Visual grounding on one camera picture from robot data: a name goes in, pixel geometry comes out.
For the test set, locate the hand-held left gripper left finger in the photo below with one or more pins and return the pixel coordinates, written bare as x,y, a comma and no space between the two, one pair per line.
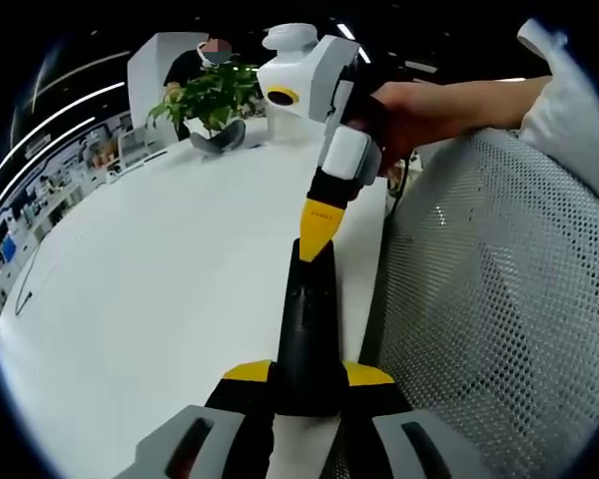
219,399

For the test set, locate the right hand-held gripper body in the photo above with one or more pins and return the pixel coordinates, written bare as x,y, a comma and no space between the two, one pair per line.
289,60

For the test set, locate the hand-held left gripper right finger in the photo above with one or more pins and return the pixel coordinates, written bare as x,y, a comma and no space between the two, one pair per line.
374,399

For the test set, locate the black remote control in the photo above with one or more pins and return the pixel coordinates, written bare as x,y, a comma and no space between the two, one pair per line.
307,324

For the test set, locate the person's right hand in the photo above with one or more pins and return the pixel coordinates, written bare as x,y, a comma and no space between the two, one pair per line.
394,125

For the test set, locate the green potted plant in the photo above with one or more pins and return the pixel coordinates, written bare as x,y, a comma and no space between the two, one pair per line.
204,97

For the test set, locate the black headset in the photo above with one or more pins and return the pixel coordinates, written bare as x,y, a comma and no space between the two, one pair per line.
224,140

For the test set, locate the grey mesh chair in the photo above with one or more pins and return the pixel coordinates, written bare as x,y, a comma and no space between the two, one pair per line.
504,299

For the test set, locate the blue box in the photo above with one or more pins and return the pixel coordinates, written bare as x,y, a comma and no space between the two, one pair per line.
8,248

